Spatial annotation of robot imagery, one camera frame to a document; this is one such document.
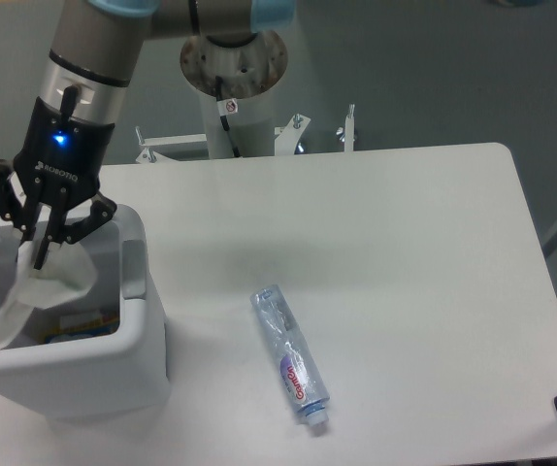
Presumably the black cable on pedestal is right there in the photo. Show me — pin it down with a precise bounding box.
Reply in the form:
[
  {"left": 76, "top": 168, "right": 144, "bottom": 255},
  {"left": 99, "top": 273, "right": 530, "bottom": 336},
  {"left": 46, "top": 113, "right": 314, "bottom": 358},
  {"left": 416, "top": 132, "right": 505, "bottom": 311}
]
[{"left": 213, "top": 75, "right": 243, "bottom": 159}]

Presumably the white trash can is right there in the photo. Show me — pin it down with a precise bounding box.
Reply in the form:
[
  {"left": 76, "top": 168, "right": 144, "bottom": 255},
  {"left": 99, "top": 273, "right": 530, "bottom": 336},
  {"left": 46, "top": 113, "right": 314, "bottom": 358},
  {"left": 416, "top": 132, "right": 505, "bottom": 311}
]
[{"left": 0, "top": 205, "right": 171, "bottom": 418}]

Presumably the crushed clear plastic bottle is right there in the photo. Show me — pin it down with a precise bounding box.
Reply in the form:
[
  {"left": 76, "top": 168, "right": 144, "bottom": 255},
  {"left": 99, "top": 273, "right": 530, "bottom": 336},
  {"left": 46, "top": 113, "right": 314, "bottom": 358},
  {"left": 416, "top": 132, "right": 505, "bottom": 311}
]
[{"left": 250, "top": 284, "right": 330, "bottom": 428}]

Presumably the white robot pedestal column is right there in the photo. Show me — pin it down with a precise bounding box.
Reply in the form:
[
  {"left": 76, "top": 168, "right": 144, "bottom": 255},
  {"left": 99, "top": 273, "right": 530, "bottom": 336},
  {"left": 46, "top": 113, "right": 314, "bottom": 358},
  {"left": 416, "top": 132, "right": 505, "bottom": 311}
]
[{"left": 180, "top": 30, "right": 288, "bottom": 159}]

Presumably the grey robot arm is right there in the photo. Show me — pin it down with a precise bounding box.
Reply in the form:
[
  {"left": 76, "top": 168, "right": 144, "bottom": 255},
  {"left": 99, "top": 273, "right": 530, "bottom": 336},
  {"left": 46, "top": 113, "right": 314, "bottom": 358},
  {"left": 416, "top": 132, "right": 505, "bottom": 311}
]
[{"left": 0, "top": 1, "right": 296, "bottom": 269}]

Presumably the white metal bracket middle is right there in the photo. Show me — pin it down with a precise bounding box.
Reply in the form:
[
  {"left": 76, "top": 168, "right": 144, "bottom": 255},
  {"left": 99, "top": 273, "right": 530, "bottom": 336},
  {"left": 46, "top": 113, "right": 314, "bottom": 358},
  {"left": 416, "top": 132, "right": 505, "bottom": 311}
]
[{"left": 275, "top": 114, "right": 311, "bottom": 156}]

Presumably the white cardboard box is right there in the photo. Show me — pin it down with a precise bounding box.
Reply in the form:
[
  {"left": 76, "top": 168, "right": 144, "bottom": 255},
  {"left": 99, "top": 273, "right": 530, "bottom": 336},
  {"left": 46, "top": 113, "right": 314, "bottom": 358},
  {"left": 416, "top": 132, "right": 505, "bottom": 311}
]
[{"left": 0, "top": 241, "right": 98, "bottom": 350}]

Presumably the white metal frame left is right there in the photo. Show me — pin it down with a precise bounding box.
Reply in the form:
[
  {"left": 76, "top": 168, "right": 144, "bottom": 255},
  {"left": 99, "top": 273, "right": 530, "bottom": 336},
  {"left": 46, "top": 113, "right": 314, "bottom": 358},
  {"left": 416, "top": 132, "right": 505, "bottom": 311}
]
[{"left": 135, "top": 126, "right": 209, "bottom": 164}]

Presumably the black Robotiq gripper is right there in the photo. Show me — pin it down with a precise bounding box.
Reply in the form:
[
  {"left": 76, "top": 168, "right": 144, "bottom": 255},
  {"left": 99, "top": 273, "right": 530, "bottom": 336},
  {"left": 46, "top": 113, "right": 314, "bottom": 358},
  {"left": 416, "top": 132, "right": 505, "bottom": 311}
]
[{"left": 0, "top": 98, "right": 117, "bottom": 270}]

